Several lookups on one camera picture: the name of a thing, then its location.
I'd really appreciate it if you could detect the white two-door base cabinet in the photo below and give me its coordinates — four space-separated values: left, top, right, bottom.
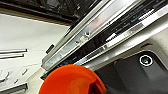
0 12 73 93

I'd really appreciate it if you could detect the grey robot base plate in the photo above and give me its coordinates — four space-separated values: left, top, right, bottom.
94 49 168 94

